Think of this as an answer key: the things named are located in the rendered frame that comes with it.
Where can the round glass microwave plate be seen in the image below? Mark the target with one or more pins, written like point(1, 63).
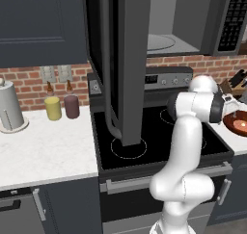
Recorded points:
point(159, 42)

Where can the black stove with oven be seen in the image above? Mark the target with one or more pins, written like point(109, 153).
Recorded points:
point(154, 128)

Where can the dark blue wall cupboard door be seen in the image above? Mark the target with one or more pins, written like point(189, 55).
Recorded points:
point(41, 22)

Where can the grey wall socket plate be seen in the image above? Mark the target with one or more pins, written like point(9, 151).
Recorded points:
point(65, 73)
point(48, 74)

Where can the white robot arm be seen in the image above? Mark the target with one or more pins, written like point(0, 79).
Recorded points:
point(188, 138)

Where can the grey microwave oven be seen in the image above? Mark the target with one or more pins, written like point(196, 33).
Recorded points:
point(205, 16)

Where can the maroon bottle with brown cap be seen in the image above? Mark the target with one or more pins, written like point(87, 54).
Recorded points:
point(71, 106)

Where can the wooden knife block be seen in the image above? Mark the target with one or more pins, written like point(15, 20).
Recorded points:
point(236, 82)

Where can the brown bowl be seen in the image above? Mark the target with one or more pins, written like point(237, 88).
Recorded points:
point(230, 124)

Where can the dark blue base cupboard door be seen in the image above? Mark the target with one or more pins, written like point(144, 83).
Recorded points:
point(236, 186)
point(74, 205)

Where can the grey dishwasher front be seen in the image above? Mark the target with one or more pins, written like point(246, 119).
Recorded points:
point(17, 220)

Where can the yellow bottle with brown cap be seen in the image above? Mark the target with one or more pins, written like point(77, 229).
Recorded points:
point(53, 108)

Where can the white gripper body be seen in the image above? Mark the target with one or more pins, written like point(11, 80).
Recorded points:
point(237, 106)

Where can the dark microwave door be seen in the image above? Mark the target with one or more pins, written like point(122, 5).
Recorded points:
point(130, 67)

